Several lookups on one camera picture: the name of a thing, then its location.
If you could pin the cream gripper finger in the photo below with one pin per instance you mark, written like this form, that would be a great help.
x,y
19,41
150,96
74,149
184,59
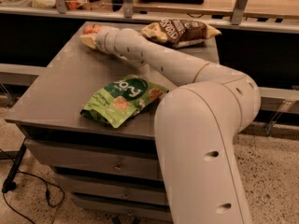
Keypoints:
x,y
89,40

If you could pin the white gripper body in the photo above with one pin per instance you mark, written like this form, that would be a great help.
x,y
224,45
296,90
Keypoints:
x,y
101,40

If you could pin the red apple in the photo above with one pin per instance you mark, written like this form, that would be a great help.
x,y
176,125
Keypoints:
x,y
91,29

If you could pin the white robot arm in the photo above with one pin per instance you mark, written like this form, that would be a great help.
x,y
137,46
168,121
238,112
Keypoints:
x,y
194,126

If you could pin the green snack bag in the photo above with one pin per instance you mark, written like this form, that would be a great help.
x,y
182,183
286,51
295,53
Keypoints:
x,y
122,99

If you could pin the brown chip bag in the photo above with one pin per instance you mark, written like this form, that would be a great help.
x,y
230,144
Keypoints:
x,y
179,33

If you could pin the black stand leg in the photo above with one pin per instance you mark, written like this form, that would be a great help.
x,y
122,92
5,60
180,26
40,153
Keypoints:
x,y
16,157

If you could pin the metal railing post middle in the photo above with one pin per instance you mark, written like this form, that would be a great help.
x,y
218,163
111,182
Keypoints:
x,y
128,8

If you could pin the metal railing post right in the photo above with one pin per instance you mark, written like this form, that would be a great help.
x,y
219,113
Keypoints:
x,y
238,11

